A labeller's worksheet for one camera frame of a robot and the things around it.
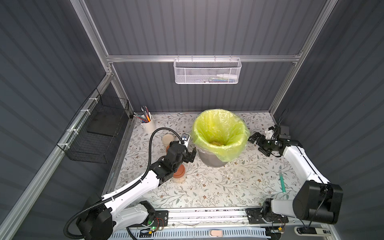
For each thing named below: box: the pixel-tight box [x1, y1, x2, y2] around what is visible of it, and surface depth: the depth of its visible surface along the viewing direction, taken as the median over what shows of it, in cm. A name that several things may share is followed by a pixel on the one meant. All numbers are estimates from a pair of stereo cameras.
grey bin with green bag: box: [191, 109, 250, 168], surface depth 83 cm
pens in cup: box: [133, 105, 152, 123], surface depth 107 cm
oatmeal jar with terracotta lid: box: [172, 164, 186, 184], surface depth 80 cm
